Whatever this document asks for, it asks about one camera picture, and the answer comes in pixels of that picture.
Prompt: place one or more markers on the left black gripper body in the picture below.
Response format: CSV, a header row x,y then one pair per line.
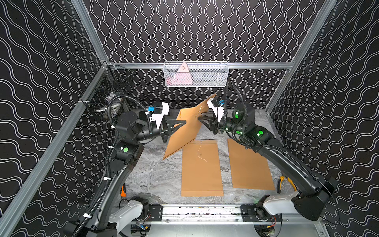
x,y
164,130

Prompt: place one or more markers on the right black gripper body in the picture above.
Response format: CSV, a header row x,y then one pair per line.
x,y
216,126

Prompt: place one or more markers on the brown file bag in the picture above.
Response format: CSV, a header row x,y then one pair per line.
x,y
249,170
189,131
201,173

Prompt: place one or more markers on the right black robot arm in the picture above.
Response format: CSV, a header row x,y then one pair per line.
x,y
312,191

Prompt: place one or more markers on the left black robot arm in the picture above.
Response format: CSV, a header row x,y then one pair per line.
x,y
131,130

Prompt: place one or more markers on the pink triangular board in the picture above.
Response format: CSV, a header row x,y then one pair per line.
x,y
182,77

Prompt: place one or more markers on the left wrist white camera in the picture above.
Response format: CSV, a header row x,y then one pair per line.
x,y
157,111

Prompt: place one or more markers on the white wire mesh basket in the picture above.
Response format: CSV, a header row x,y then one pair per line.
x,y
203,73

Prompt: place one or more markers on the black wire mesh basket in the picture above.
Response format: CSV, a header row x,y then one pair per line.
x,y
117,80

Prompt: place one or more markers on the orange handled tool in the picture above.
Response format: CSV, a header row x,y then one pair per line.
x,y
123,192

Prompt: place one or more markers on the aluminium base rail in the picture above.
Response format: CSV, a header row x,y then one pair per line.
x,y
215,214

